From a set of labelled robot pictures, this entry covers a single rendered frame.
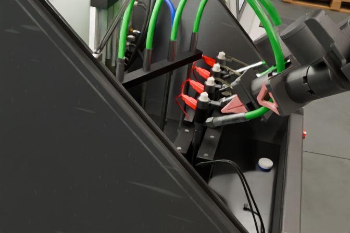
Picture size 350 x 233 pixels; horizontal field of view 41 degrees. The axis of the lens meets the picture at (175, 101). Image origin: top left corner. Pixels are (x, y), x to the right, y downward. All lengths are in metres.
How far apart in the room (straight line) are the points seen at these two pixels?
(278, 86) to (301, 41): 0.11
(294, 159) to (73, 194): 0.59
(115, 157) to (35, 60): 0.19
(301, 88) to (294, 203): 0.37
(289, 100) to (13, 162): 0.47
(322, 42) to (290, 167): 0.52
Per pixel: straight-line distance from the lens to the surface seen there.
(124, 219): 0.81
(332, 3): 5.78
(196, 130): 1.07
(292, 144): 1.24
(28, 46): 0.70
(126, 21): 1.00
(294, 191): 1.09
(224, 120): 0.92
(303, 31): 0.69
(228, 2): 1.35
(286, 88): 0.78
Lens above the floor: 1.61
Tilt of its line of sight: 30 degrees down
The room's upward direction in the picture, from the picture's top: 8 degrees clockwise
